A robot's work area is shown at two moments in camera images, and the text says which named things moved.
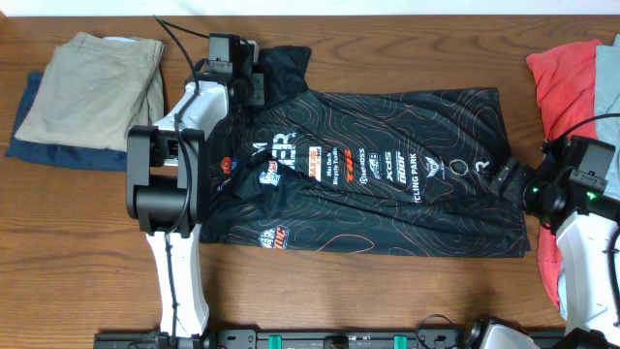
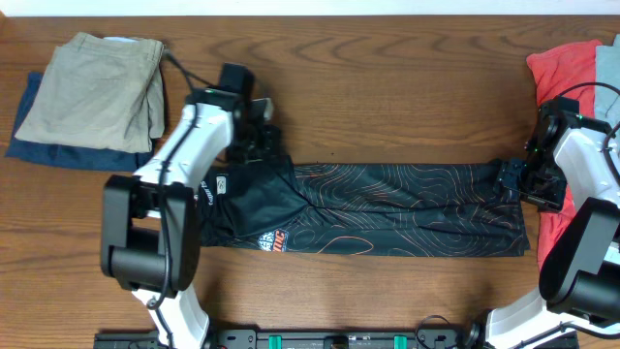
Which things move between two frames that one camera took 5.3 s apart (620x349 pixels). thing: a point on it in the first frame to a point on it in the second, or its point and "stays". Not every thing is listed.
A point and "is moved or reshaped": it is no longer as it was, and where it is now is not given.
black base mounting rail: x=294 y=338 stays
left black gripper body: x=257 y=89 to x=266 y=143
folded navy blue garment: x=54 y=152 stays
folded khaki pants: x=94 y=90 stays
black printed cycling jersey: x=367 y=172 is moved or reshaped
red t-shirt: x=566 y=79 stays
